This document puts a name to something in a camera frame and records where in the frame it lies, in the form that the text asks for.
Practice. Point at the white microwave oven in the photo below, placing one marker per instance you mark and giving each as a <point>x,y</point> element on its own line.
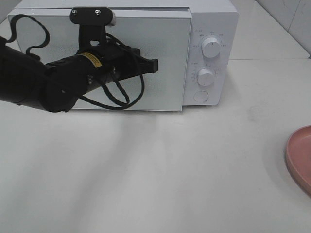
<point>211,21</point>

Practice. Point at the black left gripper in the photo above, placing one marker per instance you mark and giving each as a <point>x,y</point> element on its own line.
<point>101,57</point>

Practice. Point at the white microwave knob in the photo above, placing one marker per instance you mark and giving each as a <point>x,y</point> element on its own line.
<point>211,46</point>
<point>205,77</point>

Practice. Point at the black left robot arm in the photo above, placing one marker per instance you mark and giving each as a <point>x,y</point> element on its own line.
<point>23,82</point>

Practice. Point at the white microwave door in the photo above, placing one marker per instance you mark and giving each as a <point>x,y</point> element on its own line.
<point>94,57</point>

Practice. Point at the pink round plate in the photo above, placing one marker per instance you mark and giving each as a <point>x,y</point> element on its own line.
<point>298,158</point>

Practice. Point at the round white door button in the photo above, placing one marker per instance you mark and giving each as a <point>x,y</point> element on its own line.
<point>201,96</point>

